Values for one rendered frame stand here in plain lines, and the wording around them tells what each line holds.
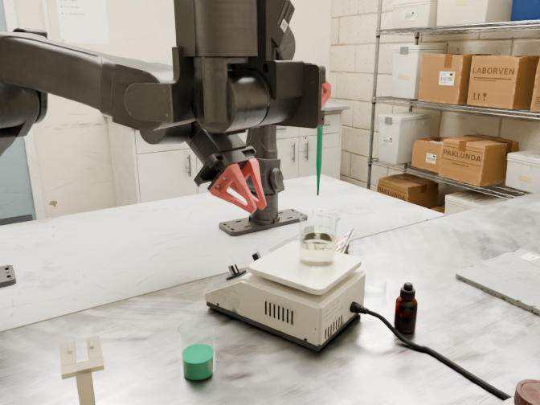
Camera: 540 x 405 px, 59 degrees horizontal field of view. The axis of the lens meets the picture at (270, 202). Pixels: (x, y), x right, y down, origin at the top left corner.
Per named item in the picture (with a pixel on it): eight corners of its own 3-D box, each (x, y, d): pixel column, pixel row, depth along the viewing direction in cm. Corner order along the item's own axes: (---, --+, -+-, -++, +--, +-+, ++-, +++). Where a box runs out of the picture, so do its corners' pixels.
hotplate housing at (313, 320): (202, 308, 71) (201, 259, 68) (256, 276, 81) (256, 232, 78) (333, 362, 58) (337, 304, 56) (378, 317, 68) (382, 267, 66)
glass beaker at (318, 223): (289, 267, 65) (290, 211, 62) (310, 255, 69) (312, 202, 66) (327, 280, 61) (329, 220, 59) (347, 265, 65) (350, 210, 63)
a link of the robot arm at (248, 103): (230, 56, 48) (180, 56, 43) (275, 56, 45) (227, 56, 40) (231, 124, 50) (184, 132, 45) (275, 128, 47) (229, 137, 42)
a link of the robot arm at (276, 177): (274, 170, 97) (288, 165, 102) (239, 165, 101) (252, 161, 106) (274, 199, 99) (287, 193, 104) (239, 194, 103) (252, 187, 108)
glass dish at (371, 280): (348, 285, 78) (349, 272, 77) (382, 285, 78) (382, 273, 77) (352, 301, 73) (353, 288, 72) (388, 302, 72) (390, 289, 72)
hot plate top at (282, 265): (244, 272, 64) (244, 265, 64) (293, 244, 74) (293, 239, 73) (321, 296, 58) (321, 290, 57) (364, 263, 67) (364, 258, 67)
